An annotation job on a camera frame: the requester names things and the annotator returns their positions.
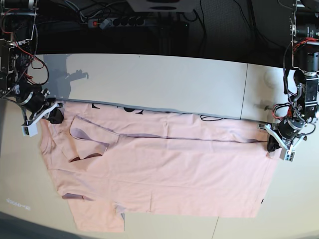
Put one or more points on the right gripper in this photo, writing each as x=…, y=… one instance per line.
x=36, y=100

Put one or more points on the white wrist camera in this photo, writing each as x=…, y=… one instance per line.
x=29, y=130
x=287, y=155

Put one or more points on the grey box under table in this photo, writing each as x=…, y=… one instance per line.
x=163, y=5

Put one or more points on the black power strip red switch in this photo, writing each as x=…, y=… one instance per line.
x=116, y=22

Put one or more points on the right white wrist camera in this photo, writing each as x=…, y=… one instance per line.
x=29, y=130

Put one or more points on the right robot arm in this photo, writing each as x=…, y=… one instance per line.
x=17, y=30

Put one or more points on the small label sticker on table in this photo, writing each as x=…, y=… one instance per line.
x=26, y=207

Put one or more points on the pink T-shirt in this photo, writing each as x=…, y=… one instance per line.
x=105, y=161

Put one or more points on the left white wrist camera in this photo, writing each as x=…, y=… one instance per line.
x=287, y=155

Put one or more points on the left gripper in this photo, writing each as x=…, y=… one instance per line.
x=282, y=134

